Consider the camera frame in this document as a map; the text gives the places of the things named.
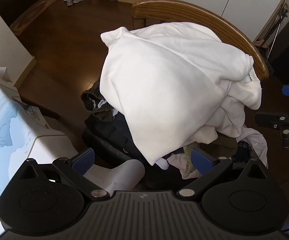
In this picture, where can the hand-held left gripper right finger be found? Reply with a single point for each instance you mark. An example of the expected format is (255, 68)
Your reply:
(201, 161)

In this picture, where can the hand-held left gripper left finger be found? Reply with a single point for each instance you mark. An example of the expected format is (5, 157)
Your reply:
(84, 159)

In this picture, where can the white sweatshirt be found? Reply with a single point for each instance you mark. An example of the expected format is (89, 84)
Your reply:
(172, 80)

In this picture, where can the pile of dark clothes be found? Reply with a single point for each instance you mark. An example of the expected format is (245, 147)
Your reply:
(254, 140)

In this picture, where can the olive patterned cloth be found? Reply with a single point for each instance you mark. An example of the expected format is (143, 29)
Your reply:
(190, 166)

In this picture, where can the white sock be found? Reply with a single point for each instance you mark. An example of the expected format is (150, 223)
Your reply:
(162, 164)

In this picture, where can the blue plaid cloth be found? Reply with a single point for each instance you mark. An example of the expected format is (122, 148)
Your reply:
(242, 150)

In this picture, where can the black garment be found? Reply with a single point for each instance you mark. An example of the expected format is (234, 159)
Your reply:
(109, 128)

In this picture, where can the dark olive knit garment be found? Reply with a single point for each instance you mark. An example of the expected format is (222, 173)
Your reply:
(92, 97)

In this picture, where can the black tripod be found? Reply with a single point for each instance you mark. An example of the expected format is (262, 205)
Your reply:
(282, 11)

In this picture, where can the wooden chair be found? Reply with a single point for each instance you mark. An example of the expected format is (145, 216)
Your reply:
(184, 8)

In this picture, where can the brown patterned floor mat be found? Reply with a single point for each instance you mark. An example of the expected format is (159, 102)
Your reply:
(32, 15)

